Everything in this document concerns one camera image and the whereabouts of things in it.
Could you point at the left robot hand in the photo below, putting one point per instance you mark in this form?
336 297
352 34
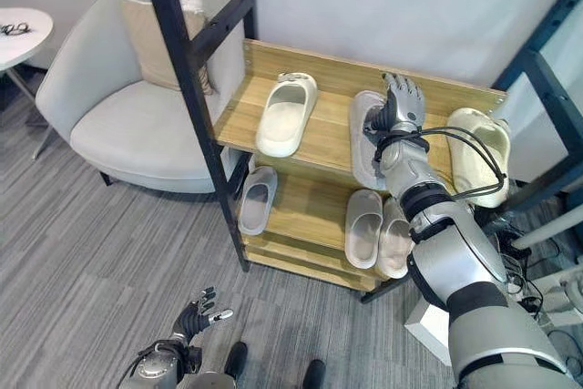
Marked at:
191 320

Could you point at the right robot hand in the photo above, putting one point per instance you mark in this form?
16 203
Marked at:
406 104

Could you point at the grey fabric slipper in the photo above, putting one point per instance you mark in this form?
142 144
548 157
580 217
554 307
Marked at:
364 152
257 200

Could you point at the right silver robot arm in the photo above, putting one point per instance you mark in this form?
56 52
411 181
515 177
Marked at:
460 252

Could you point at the robot left dark foot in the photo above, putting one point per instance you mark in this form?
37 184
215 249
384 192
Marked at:
237 359

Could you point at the robot dark foot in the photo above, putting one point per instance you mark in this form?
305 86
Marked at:
237 359
315 373

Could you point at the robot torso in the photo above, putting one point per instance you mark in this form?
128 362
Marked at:
211 381

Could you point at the cream foam slipper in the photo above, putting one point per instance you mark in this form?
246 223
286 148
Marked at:
394 243
473 152

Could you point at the white foam slipper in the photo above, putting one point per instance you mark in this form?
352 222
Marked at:
284 120
363 229

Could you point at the robot right dark foot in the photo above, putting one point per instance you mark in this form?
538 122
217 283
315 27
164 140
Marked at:
315 373

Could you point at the white pipe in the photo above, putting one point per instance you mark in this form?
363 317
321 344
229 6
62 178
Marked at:
553 227

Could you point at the light grey armchair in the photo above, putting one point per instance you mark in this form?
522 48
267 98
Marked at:
132 129

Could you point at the white box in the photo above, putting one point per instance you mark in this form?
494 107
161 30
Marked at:
428 327

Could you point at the beige cushion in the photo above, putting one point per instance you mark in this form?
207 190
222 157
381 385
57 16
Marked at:
155 43

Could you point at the white round side table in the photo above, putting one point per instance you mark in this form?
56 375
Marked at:
23 38

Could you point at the black glasses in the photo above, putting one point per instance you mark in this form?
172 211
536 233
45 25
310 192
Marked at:
13 29

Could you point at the wooden shoe rack black frame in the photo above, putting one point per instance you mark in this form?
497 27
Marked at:
328 134

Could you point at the black metal frame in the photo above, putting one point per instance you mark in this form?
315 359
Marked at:
546 84

